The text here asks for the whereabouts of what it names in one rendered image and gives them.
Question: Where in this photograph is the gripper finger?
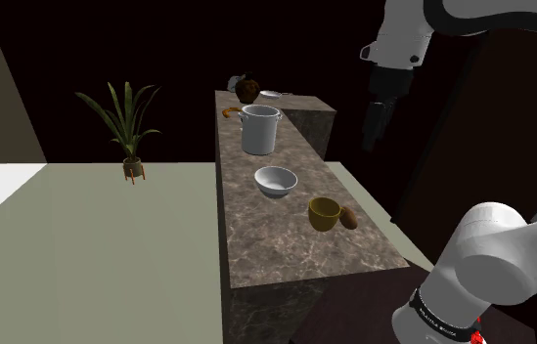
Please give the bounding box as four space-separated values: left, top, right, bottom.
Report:
361 100 383 153
375 100 399 142

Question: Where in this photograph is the brown potato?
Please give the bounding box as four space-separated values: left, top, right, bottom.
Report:
339 206 359 231

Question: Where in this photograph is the yellow cup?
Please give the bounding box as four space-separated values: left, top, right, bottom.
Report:
308 196 346 234

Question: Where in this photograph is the white flat pan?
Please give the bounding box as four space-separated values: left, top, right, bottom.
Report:
259 89 293 100

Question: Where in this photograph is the white bowl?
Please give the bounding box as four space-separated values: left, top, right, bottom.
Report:
253 165 299 199

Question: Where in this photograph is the white stock pot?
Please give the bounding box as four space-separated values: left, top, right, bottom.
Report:
238 104 283 156

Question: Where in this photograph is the dark brown round jug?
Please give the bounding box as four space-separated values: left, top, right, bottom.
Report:
234 71 261 105

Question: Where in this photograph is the grey kettle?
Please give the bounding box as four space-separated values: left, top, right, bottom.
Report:
227 74 246 94

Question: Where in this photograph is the dark robot stand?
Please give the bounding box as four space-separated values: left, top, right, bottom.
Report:
290 260 537 344

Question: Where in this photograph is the green potted plant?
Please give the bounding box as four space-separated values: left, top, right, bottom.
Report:
74 81 162 186

